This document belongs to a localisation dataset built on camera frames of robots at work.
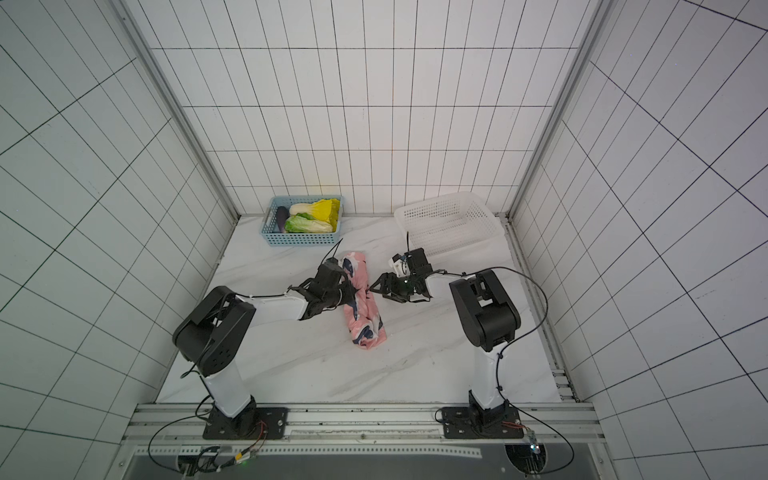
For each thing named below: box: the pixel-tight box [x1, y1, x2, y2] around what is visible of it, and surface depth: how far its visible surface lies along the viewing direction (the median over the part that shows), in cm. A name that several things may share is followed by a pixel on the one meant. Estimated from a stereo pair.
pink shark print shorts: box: [342, 252, 387, 350], surface depth 89 cm
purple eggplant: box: [277, 206, 290, 233], surface depth 119 cm
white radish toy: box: [289, 203, 313, 215], surface depth 116 cm
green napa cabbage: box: [284, 213, 333, 233], surface depth 109 cm
